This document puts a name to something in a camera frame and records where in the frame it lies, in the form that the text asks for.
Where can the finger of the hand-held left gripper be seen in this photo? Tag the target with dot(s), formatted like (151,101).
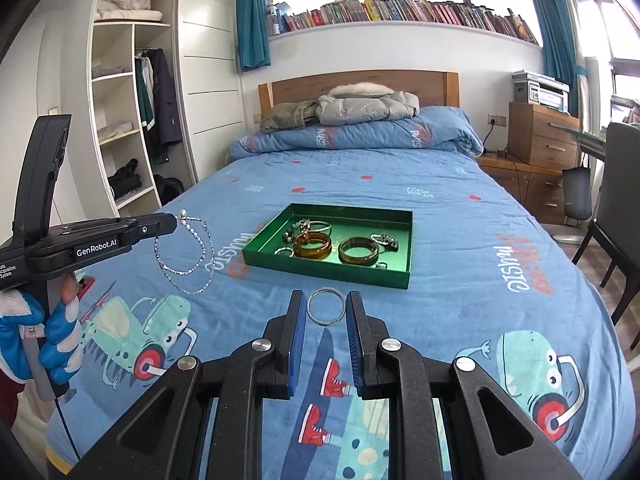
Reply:
(160,222)

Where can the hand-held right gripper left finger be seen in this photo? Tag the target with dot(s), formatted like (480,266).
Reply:
(297,340)

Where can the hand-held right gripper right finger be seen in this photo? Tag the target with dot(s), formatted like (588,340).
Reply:
(356,345)

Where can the thin silver bangle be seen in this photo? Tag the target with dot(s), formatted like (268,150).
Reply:
(308,307)

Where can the olive amber bangle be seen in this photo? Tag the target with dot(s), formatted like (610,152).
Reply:
(345,255)

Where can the green metal tray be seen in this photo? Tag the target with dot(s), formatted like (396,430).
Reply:
(360,220)

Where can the person's left forearm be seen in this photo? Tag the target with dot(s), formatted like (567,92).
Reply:
(10,385)

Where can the person's left hand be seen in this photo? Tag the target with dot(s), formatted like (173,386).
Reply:
(55,345)

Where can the black floor bag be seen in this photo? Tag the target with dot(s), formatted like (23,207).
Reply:
(169,190)

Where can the black clothes on shelf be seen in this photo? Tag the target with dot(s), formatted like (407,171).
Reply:
(124,180)

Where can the amber brown bangle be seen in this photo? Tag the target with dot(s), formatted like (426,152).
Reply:
(300,249)

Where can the folded white clothes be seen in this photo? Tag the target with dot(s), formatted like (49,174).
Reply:
(117,132)

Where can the dark hanging coat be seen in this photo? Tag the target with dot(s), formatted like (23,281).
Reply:
(167,105)

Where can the pair of silver bangles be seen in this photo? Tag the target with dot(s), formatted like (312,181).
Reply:
(320,223)

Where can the green and white hanging garment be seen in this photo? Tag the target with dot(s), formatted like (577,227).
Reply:
(144,95)

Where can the white open wardrobe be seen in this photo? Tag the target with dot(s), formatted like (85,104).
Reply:
(122,95)

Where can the blue printed bed sheet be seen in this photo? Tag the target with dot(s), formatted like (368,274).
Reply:
(450,220)

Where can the brown fleece garment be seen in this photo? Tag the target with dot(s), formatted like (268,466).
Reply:
(287,117)

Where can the wooden headboard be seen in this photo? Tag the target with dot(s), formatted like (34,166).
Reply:
(300,87)

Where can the folded blue quilt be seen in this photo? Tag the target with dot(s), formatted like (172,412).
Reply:
(360,137)

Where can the teal curtain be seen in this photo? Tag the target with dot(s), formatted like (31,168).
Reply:
(557,45)
(252,25)

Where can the grey down jacket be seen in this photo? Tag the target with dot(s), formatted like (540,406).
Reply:
(360,107)

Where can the low wooden nightstand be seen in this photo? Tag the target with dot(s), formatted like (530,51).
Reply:
(530,185)

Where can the wooden drawer chest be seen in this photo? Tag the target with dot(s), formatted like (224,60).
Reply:
(542,135)

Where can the dark chair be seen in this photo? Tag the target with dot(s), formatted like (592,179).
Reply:
(620,185)

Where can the glass top desk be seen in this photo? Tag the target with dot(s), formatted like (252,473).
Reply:
(590,137)

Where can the grey printer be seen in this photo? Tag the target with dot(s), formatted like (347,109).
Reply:
(542,92)

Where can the row of books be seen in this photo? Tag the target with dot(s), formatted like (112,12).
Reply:
(400,12)

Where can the wall socket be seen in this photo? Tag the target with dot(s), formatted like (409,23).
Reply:
(496,120)

